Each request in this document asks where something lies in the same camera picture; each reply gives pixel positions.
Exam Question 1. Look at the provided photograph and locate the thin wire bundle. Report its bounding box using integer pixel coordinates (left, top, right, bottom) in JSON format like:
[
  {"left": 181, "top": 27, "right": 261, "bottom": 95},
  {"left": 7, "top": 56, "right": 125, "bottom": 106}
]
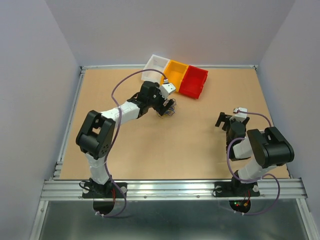
[{"left": 156, "top": 98, "right": 179, "bottom": 118}]

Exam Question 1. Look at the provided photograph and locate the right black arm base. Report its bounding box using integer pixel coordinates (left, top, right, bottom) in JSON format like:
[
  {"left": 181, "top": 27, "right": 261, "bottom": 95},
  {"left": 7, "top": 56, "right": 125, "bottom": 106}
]
[{"left": 212, "top": 178, "right": 260, "bottom": 198}]

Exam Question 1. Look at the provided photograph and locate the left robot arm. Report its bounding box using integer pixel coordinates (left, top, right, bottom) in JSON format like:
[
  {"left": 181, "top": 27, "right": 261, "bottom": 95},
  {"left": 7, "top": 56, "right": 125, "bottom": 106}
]
[{"left": 76, "top": 81, "right": 176, "bottom": 197}]

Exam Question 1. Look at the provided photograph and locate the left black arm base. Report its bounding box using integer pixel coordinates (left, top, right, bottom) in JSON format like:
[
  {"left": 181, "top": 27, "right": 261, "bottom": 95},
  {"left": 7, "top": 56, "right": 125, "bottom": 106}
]
[{"left": 79, "top": 180, "right": 124, "bottom": 199}]

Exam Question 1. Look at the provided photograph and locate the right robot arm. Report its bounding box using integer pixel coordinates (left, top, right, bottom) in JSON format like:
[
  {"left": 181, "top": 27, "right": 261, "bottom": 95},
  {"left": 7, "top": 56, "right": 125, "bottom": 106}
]
[{"left": 215, "top": 107, "right": 295, "bottom": 195}]

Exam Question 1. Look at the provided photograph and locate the yellow plastic bin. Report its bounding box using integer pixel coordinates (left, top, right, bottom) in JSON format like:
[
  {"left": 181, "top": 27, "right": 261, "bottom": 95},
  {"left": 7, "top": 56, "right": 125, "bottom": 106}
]
[{"left": 164, "top": 60, "right": 189, "bottom": 93}]

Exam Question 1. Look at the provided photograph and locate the red plastic bin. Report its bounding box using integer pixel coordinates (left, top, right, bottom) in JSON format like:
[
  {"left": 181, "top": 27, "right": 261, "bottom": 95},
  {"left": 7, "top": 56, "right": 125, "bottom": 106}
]
[{"left": 178, "top": 65, "right": 208, "bottom": 99}]

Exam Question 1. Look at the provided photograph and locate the white plastic bin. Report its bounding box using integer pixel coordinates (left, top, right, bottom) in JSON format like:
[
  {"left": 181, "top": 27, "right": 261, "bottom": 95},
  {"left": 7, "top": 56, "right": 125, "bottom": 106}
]
[{"left": 141, "top": 54, "right": 170, "bottom": 84}]

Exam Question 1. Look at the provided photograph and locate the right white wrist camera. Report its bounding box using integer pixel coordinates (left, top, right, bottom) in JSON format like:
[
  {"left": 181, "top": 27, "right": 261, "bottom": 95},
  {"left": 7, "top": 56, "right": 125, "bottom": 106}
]
[{"left": 230, "top": 107, "right": 248, "bottom": 123}]

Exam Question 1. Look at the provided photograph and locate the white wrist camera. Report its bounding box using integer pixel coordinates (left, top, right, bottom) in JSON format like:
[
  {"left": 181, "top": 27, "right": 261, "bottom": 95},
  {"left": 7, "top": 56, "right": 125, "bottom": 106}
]
[
  {"left": 159, "top": 83, "right": 176, "bottom": 99},
  {"left": 230, "top": 107, "right": 248, "bottom": 123}
]

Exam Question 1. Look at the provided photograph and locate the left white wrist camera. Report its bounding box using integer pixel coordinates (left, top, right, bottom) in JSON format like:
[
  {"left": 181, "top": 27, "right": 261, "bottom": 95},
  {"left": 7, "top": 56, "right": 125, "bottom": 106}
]
[{"left": 159, "top": 83, "right": 176, "bottom": 99}]

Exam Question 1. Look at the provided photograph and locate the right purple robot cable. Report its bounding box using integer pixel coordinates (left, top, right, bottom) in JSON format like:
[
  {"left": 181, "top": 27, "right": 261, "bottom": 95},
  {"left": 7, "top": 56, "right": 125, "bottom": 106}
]
[{"left": 226, "top": 111, "right": 280, "bottom": 216}]

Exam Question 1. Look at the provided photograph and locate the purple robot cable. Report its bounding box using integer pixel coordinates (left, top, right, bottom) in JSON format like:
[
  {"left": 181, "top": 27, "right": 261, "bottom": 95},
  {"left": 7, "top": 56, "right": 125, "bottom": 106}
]
[
  {"left": 95, "top": 70, "right": 169, "bottom": 218},
  {"left": 226, "top": 111, "right": 280, "bottom": 216}
]

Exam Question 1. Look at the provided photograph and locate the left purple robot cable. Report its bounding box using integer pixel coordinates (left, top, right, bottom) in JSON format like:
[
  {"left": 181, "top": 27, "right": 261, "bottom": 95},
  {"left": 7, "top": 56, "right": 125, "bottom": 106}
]
[{"left": 95, "top": 70, "right": 169, "bottom": 218}]

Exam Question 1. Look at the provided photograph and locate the aluminium front rail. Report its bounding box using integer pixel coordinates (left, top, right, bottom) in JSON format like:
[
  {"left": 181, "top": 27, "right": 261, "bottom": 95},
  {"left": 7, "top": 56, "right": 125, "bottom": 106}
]
[{"left": 40, "top": 178, "right": 308, "bottom": 202}]

